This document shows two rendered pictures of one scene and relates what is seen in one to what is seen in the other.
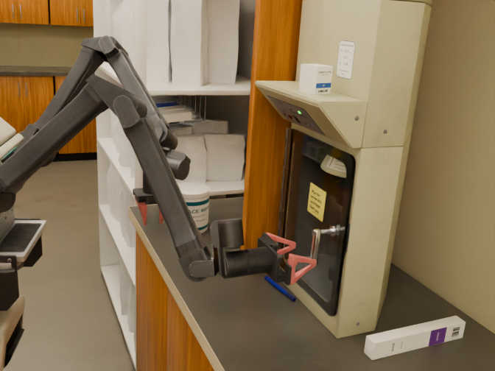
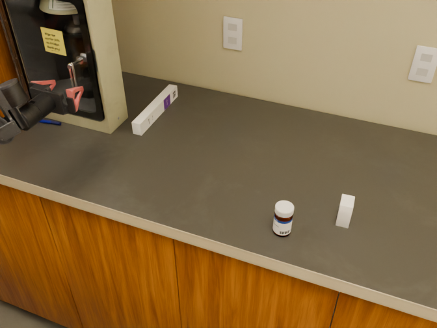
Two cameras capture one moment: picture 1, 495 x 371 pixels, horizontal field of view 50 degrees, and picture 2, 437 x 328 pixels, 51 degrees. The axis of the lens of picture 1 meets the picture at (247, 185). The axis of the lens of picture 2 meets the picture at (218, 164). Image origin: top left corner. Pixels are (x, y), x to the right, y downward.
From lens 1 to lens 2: 0.37 m
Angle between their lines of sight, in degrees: 43
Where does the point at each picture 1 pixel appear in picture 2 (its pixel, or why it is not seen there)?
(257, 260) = (44, 105)
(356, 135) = not seen: outside the picture
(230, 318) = (27, 159)
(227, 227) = (12, 90)
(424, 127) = not seen: outside the picture
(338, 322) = (108, 123)
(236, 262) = (32, 113)
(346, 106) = not seen: outside the picture
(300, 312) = (71, 130)
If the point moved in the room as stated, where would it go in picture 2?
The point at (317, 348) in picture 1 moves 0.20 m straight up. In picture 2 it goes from (104, 146) to (93, 90)
